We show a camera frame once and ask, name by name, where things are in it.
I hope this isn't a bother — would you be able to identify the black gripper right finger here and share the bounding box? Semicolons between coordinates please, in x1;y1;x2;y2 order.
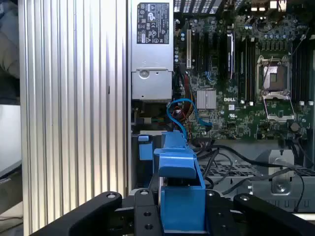
205;189;315;236

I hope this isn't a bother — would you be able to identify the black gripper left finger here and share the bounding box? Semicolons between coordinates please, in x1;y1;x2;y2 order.
31;172;163;236

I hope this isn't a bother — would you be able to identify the hard disk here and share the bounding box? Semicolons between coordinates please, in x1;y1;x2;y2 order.
153;131;207;234

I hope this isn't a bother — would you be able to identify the grey metal disk bay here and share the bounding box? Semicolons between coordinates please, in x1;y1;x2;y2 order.
198;147;315;212

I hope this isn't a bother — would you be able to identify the black RAM slot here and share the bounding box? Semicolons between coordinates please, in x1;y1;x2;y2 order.
291;36;312;106
238;36;257;106

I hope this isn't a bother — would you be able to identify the black expansion slot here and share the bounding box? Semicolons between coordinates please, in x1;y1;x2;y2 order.
193;30;200;71

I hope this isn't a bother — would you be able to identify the white expansion slot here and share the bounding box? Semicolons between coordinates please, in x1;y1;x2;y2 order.
186;29;192;70

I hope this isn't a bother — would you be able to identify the black open PC case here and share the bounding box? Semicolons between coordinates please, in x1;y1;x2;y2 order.
126;0;315;217

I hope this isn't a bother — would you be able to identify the metal socket cover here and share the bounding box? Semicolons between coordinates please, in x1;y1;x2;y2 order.
261;94;296;122

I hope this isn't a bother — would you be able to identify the green Dell motherboard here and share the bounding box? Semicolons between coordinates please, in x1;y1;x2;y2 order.
173;9;315;141

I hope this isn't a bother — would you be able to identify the silver finned chipset heatsink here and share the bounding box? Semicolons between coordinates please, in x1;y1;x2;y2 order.
196;89;218;110

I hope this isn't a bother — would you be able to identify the CPU socket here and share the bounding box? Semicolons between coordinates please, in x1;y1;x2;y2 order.
255;55;292;97

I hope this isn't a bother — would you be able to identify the silver power supply unit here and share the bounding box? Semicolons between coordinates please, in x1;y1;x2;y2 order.
130;0;174;100

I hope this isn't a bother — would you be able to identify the black disk power wire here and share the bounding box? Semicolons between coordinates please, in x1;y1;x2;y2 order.
196;137;306;213

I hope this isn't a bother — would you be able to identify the thin black cable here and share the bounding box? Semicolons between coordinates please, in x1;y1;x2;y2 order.
203;148;234;184

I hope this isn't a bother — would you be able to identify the blue plastic bracket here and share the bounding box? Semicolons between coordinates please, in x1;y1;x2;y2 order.
137;134;154;161

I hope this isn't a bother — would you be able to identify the blue disk data wire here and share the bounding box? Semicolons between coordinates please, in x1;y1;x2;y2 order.
166;98;199;141

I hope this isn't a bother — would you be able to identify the short blue data wire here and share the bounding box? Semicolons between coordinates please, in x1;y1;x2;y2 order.
197;117;213;128

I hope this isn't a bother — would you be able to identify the thin wire locking lever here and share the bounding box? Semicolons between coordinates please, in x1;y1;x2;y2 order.
260;56;274;85

